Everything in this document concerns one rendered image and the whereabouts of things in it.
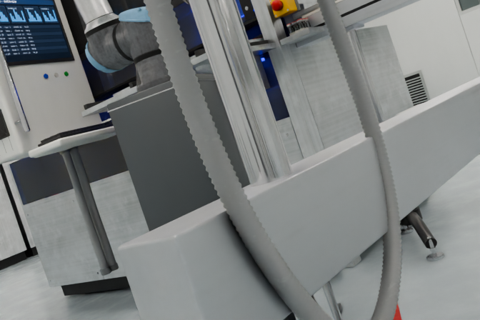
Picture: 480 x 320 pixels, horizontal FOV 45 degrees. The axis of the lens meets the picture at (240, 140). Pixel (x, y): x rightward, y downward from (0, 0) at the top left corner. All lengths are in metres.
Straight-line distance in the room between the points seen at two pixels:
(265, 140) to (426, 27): 6.21
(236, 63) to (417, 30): 6.24
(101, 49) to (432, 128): 1.02
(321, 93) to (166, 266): 1.85
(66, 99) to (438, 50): 4.82
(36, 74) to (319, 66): 1.21
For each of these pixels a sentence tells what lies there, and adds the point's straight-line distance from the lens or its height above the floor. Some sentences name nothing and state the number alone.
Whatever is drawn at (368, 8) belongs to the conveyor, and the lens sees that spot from 2.11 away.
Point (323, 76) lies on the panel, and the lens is 2.35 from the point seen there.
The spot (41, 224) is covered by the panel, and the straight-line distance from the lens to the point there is 3.58.
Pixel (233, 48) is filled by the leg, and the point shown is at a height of 0.70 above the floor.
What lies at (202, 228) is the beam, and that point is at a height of 0.54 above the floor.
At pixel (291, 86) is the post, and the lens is 2.16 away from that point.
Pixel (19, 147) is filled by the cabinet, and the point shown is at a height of 0.83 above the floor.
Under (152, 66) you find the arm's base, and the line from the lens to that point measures 1.57.
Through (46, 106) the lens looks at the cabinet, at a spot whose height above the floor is 0.98.
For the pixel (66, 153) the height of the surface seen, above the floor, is 0.76.
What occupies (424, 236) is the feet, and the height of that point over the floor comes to 0.08.
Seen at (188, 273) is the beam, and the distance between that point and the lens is 0.49.
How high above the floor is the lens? 0.61
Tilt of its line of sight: 1 degrees down
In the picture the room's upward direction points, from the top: 19 degrees counter-clockwise
